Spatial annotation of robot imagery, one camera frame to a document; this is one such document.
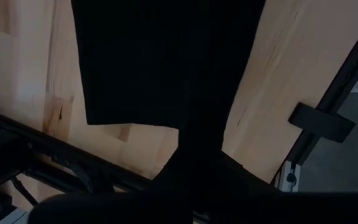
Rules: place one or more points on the black cloth garment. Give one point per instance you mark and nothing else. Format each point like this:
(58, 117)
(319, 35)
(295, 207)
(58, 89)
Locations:
(166, 62)

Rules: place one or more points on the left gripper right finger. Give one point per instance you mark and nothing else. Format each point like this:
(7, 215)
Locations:
(225, 177)

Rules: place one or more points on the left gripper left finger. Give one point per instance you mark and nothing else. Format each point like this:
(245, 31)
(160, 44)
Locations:
(182, 174)

